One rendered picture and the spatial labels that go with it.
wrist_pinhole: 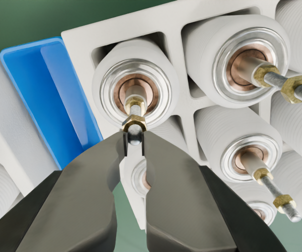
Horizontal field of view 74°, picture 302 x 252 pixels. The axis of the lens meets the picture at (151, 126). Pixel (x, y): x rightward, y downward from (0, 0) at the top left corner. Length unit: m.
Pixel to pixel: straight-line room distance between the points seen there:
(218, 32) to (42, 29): 0.36
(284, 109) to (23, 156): 0.42
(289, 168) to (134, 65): 0.31
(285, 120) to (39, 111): 0.41
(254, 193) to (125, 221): 0.50
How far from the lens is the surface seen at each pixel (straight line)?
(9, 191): 0.43
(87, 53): 0.29
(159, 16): 0.28
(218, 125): 0.29
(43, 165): 0.46
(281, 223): 0.93
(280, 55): 0.25
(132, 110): 0.17
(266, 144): 0.29
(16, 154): 0.40
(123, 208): 0.70
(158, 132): 0.28
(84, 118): 0.52
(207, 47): 0.22
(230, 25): 0.23
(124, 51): 0.21
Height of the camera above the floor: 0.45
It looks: 62 degrees down
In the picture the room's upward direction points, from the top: 174 degrees clockwise
